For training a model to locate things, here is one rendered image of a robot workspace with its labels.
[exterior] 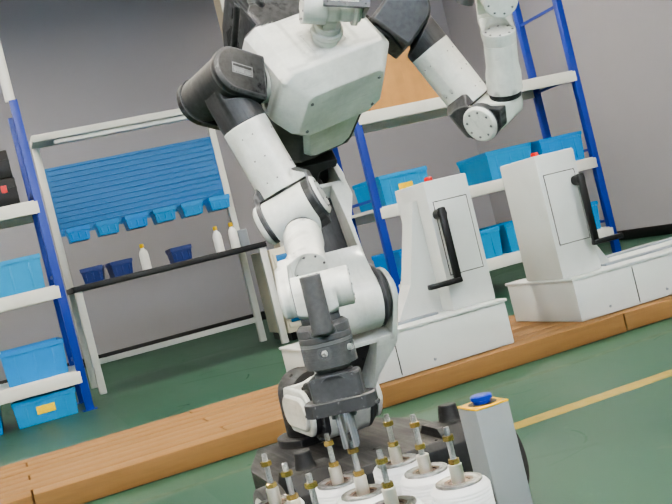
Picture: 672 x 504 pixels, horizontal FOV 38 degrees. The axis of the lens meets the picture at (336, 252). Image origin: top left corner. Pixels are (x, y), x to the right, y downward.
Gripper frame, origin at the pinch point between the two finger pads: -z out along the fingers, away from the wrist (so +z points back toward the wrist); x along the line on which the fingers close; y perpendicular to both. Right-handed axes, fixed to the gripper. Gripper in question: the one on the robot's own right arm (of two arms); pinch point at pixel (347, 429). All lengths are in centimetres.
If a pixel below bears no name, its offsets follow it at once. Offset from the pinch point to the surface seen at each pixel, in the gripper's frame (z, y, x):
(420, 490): -12.7, -1.0, -9.2
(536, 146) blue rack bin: 58, -571, -89
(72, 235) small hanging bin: 75, -515, 252
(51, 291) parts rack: 38, -399, 225
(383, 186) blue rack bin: 54, -509, 23
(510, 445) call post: -12.8, -18.2, -25.0
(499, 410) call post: -6.2, -18.0, -24.5
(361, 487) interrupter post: -9.6, 1.1, -0.1
